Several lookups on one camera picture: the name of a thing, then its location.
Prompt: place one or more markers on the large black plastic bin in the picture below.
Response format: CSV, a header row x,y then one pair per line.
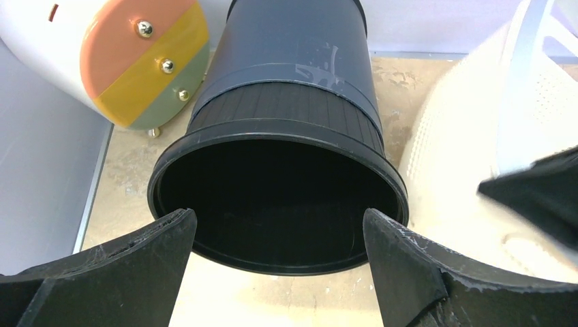
x,y
284,151

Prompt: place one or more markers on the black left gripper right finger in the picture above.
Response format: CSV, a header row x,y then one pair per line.
x,y
419,282

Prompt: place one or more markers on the white drum with coloured drawers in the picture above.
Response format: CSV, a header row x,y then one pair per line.
x,y
138,63

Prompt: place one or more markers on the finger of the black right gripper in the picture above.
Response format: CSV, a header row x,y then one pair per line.
x,y
545,195

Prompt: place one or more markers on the cream perforated plastic basket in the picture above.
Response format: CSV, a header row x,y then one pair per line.
x,y
500,109

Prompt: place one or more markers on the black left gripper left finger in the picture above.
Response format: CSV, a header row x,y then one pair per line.
x,y
132,280

